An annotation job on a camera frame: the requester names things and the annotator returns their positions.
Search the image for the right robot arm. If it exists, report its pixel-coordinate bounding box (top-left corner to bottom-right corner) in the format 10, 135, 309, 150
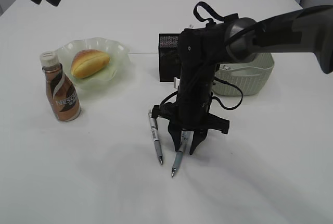
152, 2, 332, 152

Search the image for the yellow bread loaf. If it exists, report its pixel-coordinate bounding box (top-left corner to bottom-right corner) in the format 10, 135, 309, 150
70, 49, 111, 79

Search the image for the black mesh pen holder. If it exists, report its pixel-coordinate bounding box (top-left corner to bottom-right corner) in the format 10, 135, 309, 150
158, 33, 181, 82

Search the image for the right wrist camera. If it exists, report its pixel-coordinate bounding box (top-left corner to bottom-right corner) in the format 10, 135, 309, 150
173, 77, 180, 89

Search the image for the pale green glass plate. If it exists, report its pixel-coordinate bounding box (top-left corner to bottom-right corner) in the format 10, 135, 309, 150
55, 37, 129, 90

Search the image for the pale green plastic basket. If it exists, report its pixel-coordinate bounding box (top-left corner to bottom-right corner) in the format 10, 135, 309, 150
215, 53, 274, 96

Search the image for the black covered right gripper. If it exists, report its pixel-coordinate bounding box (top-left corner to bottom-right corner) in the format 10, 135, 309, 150
152, 88, 229, 155

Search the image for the blue grey pen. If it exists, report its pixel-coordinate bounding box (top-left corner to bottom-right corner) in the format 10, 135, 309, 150
171, 131, 190, 178

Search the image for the grey grip pen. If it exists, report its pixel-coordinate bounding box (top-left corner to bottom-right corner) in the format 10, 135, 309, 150
148, 110, 163, 165

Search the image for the brown coffee drink bottle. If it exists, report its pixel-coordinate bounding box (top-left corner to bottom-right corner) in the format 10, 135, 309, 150
40, 52, 81, 122

